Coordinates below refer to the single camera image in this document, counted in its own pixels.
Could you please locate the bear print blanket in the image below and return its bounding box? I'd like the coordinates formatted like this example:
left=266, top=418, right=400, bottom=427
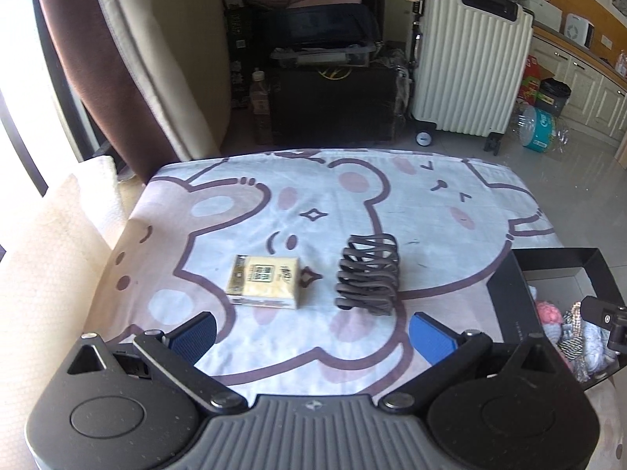
left=80, top=148, right=563, bottom=402

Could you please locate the red cardboard box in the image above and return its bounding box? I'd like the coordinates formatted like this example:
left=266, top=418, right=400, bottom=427
left=518, top=53, right=558, bottom=105

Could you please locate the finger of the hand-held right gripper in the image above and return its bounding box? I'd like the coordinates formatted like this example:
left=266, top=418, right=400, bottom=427
left=581, top=296, right=627, bottom=351

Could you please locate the brown curtain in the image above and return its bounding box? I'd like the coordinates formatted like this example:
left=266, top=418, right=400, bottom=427
left=30, top=0, right=165, bottom=184

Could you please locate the beige curtain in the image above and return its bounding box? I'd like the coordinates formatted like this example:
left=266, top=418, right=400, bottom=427
left=85, top=0, right=232, bottom=163

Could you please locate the beige pearl rope tieback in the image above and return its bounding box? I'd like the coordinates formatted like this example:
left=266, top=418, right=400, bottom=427
left=561, top=302, right=589, bottom=341

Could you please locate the black bag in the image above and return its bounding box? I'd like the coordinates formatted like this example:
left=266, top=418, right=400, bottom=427
left=259, top=1, right=384, bottom=68

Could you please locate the yellow tissue packet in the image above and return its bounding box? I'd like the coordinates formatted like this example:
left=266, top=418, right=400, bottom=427
left=226, top=254, right=301, bottom=311

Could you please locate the small dark brown clip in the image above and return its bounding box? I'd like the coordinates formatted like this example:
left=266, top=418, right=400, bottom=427
left=297, top=265, right=322, bottom=291

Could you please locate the plastic drink bottle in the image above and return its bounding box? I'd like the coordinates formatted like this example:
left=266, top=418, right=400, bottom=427
left=249, top=70, right=274, bottom=146

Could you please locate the white ribbed suitcase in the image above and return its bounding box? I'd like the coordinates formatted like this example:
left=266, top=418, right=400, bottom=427
left=410, top=0, right=536, bottom=156

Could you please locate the pink white crochet doll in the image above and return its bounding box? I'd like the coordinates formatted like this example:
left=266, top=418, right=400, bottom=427
left=528, top=284, right=565, bottom=356

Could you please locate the clear plastic storage box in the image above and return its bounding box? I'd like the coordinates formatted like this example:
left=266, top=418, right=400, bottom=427
left=271, top=43, right=379, bottom=68

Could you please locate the black hard case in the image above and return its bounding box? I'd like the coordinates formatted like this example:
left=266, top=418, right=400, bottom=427
left=268, top=65, right=411, bottom=146

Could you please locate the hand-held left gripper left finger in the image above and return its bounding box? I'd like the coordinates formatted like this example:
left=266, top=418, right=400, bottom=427
left=66, top=312, right=248, bottom=415

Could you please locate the white box appliance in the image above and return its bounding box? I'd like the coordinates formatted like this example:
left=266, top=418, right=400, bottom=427
left=560, top=13, right=595, bottom=50

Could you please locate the black window railing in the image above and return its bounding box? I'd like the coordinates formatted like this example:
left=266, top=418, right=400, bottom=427
left=0, top=105, right=52, bottom=260

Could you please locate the large water bottle on floor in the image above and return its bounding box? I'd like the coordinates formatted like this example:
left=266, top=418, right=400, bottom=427
left=508, top=104, right=570, bottom=154

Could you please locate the cream cabinet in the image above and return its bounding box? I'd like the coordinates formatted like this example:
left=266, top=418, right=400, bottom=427
left=530, top=26, right=627, bottom=144

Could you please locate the black cardboard box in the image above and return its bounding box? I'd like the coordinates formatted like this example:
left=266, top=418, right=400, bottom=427
left=487, top=247, right=627, bottom=393

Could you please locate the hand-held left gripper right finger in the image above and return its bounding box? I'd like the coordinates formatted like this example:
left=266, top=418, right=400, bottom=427
left=377, top=311, right=560, bottom=410

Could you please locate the dark brown spiral hair clip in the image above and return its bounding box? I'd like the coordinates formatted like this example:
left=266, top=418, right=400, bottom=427
left=332, top=234, right=402, bottom=317

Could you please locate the beige cushion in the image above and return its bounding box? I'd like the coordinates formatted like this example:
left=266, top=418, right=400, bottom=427
left=0, top=172, right=129, bottom=456

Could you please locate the black trash bin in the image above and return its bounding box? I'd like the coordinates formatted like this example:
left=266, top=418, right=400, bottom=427
left=533, top=77, right=572, bottom=117

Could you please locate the black printed carton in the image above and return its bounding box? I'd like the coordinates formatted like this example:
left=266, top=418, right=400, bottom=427
left=222, top=0, right=256, bottom=111

